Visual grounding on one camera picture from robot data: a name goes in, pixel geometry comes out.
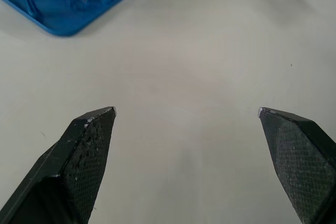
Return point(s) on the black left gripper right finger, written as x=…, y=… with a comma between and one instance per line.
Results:
x=302, y=166

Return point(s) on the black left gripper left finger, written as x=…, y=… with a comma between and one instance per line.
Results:
x=65, y=171

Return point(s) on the blue test tube rack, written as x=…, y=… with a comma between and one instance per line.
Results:
x=65, y=6

